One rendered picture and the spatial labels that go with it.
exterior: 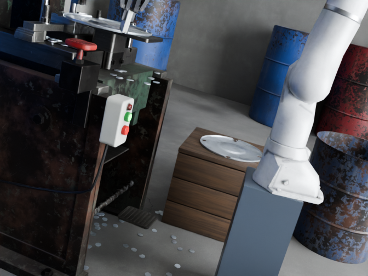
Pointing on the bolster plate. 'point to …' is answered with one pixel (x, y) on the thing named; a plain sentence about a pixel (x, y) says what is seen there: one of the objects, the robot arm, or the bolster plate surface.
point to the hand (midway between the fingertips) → (126, 19)
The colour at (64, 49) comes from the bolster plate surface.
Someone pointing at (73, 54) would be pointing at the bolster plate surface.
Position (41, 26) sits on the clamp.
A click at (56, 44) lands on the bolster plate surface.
